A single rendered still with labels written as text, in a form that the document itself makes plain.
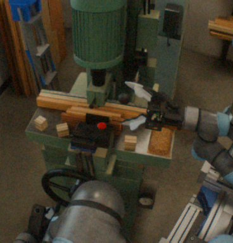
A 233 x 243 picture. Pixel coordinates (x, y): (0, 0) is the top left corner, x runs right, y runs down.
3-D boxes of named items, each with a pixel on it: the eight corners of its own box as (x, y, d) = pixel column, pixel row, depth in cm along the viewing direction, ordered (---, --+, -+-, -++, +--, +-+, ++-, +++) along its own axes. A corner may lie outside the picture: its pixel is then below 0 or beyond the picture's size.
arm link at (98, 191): (95, 149, 61) (45, 216, 96) (78, 192, 53) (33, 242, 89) (144, 174, 62) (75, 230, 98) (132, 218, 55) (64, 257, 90)
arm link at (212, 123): (223, 143, 90) (232, 125, 84) (192, 138, 91) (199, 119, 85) (223, 127, 95) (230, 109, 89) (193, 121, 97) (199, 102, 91)
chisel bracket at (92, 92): (87, 107, 117) (85, 90, 111) (96, 85, 126) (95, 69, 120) (105, 110, 116) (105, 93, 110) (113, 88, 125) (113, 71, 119)
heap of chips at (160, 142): (146, 153, 111) (147, 147, 109) (151, 126, 121) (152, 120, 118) (169, 157, 110) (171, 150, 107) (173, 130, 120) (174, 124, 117)
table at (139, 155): (18, 157, 116) (14, 147, 112) (44, 107, 137) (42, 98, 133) (166, 188, 107) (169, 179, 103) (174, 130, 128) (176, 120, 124)
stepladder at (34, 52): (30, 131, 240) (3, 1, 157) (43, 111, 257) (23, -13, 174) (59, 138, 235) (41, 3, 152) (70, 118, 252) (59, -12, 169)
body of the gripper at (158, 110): (145, 107, 87) (185, 115, 85) (149, 93, 94) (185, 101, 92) (142, 128, 91) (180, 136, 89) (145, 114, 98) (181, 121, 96)
